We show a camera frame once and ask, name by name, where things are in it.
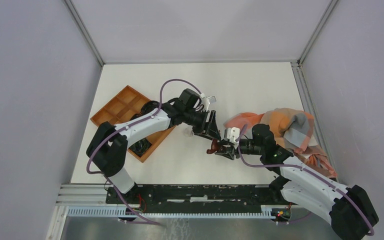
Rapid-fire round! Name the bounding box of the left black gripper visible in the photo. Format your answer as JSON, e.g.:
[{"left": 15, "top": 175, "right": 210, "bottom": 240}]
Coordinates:
[{"left": 183, "top": 108, "right": 221, "bottom": 141}]

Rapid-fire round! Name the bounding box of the brown water faucet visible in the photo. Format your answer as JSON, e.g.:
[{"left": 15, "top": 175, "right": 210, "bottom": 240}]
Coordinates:
[{"left": 206, "top": 139, "right": 222, "bottom": 155}]

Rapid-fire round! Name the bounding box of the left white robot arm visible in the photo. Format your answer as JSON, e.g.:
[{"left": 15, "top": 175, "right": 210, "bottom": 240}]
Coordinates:
[{"left": 86, "top": 88, "right": 222, "bottom": 204}]

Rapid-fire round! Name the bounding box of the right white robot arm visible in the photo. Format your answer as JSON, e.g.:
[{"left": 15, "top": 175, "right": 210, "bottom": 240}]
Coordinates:
[{"left": 207, "top": 123, "right": 379, "bottom": 240}]

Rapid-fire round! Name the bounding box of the orange grey checkered cloth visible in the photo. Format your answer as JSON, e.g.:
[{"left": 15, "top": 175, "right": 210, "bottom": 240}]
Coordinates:
[{"left": 224, "top": 108, "right": 337, "bottom": 179}]

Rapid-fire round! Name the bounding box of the orange compartment tray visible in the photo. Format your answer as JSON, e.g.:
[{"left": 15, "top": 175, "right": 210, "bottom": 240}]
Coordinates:
[{"left": 90, "top": 85, "right": 174, "bottom": 163}]

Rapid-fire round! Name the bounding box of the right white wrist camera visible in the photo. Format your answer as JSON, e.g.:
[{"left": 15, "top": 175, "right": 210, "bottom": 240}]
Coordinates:
[{"left": 224, "top": 127, "right": 241, "bottom": 144}]

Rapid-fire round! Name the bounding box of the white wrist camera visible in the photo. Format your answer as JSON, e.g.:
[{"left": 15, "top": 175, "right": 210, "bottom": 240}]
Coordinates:
[
  {"left": 198, "top": 93, "right": 217, "bottom": 111},
  {"left": 224, "top": 127, "right": 241, "bottom": 144}
]

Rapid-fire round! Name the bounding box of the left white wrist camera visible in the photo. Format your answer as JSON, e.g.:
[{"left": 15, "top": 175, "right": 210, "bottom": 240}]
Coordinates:
[{"left": 198, "top": 93, "right": 217, "bottom": 111}]

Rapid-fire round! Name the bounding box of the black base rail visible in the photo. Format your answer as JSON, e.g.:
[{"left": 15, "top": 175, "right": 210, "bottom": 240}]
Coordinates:
[{"left": 105, "top": 184, "right": 291, "bottom": 214}]

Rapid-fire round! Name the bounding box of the black cable coil upper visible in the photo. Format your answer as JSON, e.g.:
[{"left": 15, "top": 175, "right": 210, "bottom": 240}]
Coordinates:
[{"left": 140, "top": 100, "right": 161, "bottom": 115}]

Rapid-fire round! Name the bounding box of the black cable coil lower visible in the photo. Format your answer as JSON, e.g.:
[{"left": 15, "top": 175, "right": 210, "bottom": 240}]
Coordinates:
[{"left": 132, "top": 139, "right": 153, "bottom": 157}]

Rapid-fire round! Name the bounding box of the aluminium frame rail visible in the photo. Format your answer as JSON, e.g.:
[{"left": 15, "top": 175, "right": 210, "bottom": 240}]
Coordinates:
[{"left": 46, "top": 184, "right": 355, "bottom": 240}]

